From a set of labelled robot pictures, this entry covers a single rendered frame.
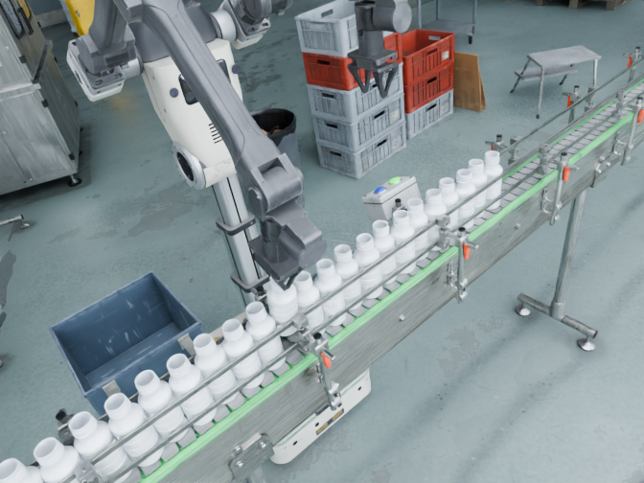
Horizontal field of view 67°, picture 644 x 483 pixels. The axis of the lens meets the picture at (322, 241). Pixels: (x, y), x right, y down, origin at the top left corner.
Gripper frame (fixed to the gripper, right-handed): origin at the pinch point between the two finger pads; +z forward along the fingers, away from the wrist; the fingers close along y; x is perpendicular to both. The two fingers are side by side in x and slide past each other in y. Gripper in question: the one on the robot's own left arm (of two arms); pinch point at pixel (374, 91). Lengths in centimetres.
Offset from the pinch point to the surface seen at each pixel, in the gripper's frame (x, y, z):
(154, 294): 58, 43, 53
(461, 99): -260, 173, 131
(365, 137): -135, 159, 112
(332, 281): 33.5, -18.2, 26.7
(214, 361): 63, -18, 27
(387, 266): 16.9, -17.9, 33.6
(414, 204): 2.7, -14.0, 24.9
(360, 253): 23.3, -16.5, 26.3
